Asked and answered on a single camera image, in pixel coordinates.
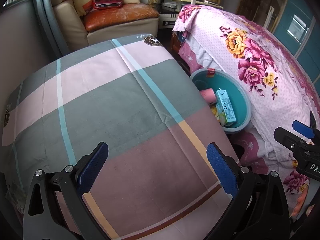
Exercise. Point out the teal plastic trash bin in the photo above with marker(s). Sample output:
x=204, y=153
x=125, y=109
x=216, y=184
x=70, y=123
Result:
x=237, y=95

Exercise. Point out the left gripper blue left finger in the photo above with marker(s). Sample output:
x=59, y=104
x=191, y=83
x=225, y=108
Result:
x=89, y=166

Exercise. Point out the pink floral bed quilt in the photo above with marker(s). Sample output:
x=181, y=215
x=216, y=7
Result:
x=278, y=88

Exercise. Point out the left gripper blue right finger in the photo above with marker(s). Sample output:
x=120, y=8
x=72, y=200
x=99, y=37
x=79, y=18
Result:
x=223, y=167

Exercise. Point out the pink paper cup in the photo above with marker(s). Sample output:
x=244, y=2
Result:
x=208, y=95

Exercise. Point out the person right hand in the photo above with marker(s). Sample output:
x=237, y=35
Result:
x=303, y=206

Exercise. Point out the red bin label sticker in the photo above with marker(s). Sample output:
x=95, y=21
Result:
x=210, y=72

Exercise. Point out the cream leather sofa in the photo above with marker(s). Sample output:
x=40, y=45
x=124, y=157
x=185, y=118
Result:
x=82, y=25

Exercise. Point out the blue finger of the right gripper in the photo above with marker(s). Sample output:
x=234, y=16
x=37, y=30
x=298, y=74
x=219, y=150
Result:
x=303, y=129

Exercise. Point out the clear green plastic wrapper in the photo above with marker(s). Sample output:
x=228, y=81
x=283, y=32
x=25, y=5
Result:
x=16, y=195

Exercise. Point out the brown wooden door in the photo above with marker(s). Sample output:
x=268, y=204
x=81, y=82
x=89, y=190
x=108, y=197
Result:
x=265, y=13

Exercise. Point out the light blue milk carton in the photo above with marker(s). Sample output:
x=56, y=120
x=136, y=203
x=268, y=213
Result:
x=224, y=108

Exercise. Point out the black stereo equipment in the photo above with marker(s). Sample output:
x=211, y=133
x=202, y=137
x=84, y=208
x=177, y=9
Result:
x=168, y=12

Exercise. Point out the yellow chiffon cake bag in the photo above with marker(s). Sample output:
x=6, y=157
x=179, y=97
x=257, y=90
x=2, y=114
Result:
x=213, y=108

